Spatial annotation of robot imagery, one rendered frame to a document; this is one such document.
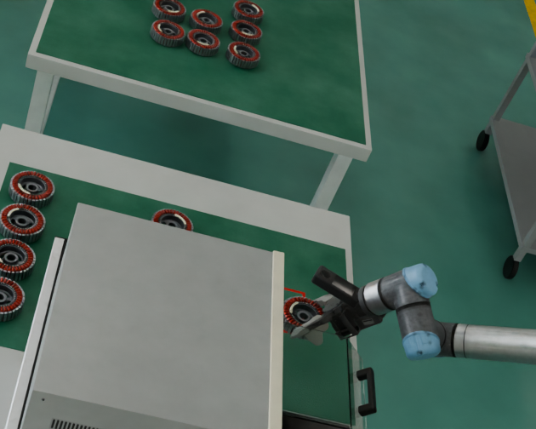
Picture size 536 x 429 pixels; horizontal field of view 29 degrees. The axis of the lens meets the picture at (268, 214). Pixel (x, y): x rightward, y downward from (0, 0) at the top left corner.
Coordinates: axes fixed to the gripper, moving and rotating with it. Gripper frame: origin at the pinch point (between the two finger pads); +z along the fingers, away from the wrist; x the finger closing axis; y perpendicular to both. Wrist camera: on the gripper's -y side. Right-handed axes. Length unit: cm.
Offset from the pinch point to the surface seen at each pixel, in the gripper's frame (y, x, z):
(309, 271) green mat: 3.2, 35.6, 17.5
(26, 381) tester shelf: -37, -69, 0
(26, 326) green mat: -35, -30, 42
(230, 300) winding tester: -28, -47, -29
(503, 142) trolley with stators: 60, 245, 47
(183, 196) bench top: -31, 37, 39
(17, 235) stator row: -51, -10, 49
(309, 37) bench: -37, 145, 42
